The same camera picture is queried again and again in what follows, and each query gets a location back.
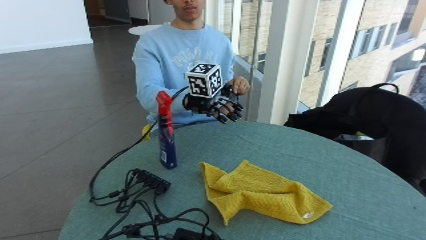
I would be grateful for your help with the yellow chair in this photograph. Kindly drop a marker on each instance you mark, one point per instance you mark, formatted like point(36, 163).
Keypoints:
point(146, 131)

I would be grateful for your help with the the person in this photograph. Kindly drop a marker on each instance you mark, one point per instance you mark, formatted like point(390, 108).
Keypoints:
point(177, 53)

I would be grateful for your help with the white round table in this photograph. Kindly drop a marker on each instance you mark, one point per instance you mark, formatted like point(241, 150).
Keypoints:
point(141, 29)

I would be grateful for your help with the white marker cube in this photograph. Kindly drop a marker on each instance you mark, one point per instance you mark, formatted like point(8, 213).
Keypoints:
point(204, 80)

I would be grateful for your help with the black bag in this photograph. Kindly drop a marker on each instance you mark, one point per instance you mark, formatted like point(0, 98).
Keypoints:
point(377, 116)

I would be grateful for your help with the white pillar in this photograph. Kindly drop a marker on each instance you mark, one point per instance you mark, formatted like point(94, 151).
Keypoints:
point(288, 50)

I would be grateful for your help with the white window frame post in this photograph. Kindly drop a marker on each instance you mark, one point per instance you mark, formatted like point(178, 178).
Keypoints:
point(339, 43)

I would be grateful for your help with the black power adapter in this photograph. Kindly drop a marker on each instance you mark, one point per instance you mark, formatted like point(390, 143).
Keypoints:
point(188, 234)

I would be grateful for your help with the blue spray bottle red trigger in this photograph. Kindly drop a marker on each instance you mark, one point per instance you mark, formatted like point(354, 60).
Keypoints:
point(166, 140)

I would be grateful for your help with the yellow towel cloth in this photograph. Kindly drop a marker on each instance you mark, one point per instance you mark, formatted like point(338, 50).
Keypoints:
point(257, 193)

